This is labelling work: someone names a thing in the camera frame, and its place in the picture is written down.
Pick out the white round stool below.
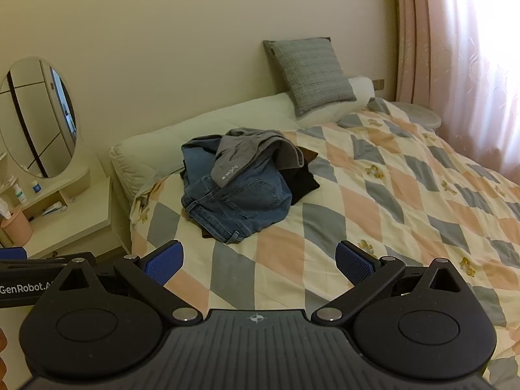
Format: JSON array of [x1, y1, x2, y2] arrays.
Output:
[[392, 101, 443, 131]]

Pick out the pink cup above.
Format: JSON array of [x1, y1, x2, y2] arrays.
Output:
[[0, 207, 33, 249]]

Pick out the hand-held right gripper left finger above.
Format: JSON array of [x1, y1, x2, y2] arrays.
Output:
[[52, 240, 203, 327]]

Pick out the grey woven cushion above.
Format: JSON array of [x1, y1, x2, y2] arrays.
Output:
[[263, 36, 358, 118]]

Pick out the white long pillow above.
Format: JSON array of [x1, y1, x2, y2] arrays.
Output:
[[110, 93, 302, 204]]

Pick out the blue denim jeans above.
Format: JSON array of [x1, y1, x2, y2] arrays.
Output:
[[180, 135, 293, 245]]

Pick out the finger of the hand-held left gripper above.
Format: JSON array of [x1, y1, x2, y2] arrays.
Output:
[[0, 246, 29, 261]]

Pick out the pastel checkered bear quilt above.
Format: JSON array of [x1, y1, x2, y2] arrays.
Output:
[[130, 97, 520, 390]]

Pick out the oval mirror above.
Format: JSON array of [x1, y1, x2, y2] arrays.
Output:
[[0, 56, 78, 180]]

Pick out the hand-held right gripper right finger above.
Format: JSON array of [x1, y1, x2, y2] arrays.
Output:
[[310, 240, 469, 326]]

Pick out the grey cotton garment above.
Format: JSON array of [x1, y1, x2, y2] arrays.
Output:
[[211, 128, 306, 190]]

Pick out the black garment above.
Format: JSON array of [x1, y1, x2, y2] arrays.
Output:
[[280, 162, 321, 206]]

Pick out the pink curtain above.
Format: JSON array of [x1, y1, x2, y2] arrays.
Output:
[[392, 0, 520, 190]]

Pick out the cream dressing table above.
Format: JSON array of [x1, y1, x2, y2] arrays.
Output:
[[0, 152, 133, 261]]

